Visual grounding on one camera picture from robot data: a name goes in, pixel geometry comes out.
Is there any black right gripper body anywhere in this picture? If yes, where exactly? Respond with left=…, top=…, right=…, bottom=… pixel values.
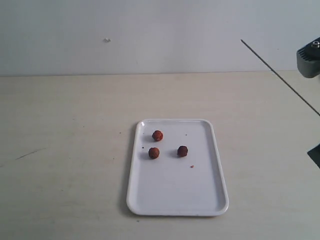
left=307, top=144, right=320, bottom=169

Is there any thin metal skewer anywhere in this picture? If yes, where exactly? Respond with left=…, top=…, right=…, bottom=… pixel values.
left=240, top=39, right=320, bottom=116

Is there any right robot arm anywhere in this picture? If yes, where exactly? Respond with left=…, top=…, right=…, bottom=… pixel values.
left=296, top=37, right=320, bottom=169

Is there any white rectangular plastic tray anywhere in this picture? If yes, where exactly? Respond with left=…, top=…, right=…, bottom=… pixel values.
left=126, top=119, right=229, bottom=217

